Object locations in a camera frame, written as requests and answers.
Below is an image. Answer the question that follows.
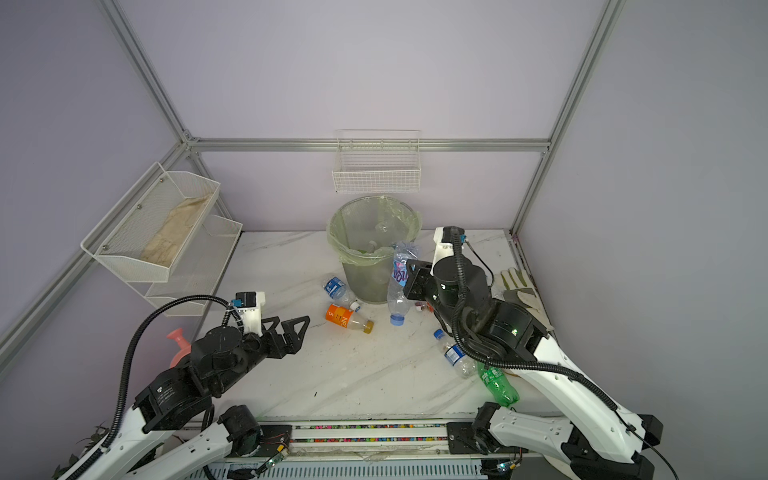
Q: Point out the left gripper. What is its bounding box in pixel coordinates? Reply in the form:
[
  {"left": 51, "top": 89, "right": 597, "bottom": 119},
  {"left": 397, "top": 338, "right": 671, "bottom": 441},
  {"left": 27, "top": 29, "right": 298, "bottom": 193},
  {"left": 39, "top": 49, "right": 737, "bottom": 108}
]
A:
[{"left": 215, "top": 315, "right": 310, "bottom": 395}]

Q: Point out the purple label large bottle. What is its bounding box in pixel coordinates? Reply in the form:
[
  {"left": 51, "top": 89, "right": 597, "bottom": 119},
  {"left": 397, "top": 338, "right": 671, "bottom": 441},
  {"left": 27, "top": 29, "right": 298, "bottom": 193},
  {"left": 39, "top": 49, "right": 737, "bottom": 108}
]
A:
[{"left": 387, "top": 242, "right": 419, "bottom": 327}]

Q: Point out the orange label bottle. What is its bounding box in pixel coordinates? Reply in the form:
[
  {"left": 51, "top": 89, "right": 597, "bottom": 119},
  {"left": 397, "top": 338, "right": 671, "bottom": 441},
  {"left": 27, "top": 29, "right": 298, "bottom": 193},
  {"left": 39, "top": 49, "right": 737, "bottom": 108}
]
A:
[{"left": 325, "top": 304, "right": 374, "bottom": 334}]

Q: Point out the small blue label bottle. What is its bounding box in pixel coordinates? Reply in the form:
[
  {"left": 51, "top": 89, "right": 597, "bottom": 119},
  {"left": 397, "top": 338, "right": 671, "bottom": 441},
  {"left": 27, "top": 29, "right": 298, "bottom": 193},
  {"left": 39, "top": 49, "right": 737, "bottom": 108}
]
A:
[{"left": 433, "top": 329, "right": 477, "bottom": 379}]

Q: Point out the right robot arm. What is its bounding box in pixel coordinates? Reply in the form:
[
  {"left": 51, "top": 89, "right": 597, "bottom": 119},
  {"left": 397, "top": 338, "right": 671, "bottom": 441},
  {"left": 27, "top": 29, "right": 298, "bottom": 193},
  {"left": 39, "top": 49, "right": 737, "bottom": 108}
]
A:
[{"left": 404, "top": 226, "right": 663, "bottom": 479}]

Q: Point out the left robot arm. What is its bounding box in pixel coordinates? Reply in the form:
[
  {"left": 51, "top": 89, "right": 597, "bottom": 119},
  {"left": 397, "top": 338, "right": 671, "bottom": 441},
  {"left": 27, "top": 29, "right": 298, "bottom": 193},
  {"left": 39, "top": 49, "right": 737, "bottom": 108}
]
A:
[{"left": 63, "top": 294, "right": 310, "bottom": 479}]

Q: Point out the blue label bottle by bin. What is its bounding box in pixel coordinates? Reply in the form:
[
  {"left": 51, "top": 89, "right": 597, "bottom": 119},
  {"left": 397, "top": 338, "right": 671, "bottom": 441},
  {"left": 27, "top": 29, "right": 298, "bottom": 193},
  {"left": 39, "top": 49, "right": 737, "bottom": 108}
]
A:
[{"left": 323, "top": 276, "right": 361, "bottom": 312}]

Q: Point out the grey mesh waste bin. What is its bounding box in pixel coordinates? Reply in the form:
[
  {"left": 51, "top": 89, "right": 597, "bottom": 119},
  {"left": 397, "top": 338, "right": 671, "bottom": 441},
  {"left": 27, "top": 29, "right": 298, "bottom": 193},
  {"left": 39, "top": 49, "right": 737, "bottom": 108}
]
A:
[{"left": 327, "top": 196, "right": 422, "bottom": 305}]

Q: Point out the green plastic bin liner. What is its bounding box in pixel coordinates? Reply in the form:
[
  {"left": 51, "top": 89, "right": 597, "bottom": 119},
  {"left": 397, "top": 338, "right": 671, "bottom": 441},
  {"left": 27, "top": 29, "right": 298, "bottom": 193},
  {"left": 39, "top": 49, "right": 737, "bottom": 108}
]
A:
[{"left": 326, "top": 195, "right": 422, "bottom": 267}]

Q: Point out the grey white work glove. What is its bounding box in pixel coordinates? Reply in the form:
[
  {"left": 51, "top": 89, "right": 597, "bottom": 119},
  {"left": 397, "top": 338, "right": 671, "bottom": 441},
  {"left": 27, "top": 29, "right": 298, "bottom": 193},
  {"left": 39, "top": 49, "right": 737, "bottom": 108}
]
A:
[{"left": 499, "top": 268, "right": 553, "bottom": 331}]

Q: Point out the pink watering can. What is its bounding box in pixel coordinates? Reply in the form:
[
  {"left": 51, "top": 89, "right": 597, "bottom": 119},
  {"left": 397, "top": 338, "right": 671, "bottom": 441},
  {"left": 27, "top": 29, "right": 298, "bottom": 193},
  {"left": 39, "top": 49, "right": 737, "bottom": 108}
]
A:
[{"left": 166, "top": 328, "right": 191, "bottom": 368}]

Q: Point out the beige cloth in shelf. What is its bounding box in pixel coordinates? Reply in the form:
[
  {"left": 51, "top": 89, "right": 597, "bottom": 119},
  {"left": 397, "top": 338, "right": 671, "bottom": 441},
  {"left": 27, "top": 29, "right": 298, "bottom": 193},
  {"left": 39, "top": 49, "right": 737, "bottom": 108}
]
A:
[{"left": 140, "top": 195, "right": 211, "bottom": 267}]

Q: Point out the green soda bottle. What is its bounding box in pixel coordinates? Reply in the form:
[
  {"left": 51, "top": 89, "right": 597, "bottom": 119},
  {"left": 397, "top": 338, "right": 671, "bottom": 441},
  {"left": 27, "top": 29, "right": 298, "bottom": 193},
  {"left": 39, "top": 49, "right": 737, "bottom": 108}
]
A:
[{"left": 477, "top": 363, "right": 520, "bottom": 408}]

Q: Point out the white mesh two-tier shelf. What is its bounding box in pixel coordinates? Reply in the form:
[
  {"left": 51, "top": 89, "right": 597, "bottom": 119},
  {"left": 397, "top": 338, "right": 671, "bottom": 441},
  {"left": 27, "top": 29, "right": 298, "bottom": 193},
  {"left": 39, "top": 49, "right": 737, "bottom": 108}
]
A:
[{"left": 81, "top": 163, "right": 242, "bottom": 308}]

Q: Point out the potted green plant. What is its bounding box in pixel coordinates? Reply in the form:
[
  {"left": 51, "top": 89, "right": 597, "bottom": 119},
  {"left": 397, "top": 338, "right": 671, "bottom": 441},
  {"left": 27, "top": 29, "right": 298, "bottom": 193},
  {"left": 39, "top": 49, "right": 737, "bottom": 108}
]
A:
[{"left": 52, "top": 424, "right": 110, "bottom": 479}]

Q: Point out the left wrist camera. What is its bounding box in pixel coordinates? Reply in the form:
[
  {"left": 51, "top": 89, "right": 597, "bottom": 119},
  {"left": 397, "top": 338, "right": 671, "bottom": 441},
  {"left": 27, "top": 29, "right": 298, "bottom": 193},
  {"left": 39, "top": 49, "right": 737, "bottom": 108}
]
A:
[{"left": 232, "top": 291, "right": 266, "bottom": 335}]

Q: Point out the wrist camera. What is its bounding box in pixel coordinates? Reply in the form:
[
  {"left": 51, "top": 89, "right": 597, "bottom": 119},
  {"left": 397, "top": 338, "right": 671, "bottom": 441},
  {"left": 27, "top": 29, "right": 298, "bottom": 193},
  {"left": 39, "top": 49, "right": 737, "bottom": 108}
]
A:
[
  {"left": 232, "top": 291, "right": 266, "bottom": 335},
  {"left": 433, "top": 226, "right": 466, "bottom": 266}
]

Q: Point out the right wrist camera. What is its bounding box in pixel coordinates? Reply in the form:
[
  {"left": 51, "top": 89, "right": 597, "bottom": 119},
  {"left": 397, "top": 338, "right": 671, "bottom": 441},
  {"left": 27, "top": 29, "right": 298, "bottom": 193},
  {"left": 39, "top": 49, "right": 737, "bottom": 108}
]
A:
[{"left": 433, "top": 226, "right": 466, "bottom": 266}]

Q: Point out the white wire wall basket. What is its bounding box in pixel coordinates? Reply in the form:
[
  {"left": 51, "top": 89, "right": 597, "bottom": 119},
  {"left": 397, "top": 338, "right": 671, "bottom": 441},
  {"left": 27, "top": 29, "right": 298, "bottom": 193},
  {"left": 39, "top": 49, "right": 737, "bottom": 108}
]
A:
[{"left": 332, "top": 129, "right": 422, "bottom": 194}]

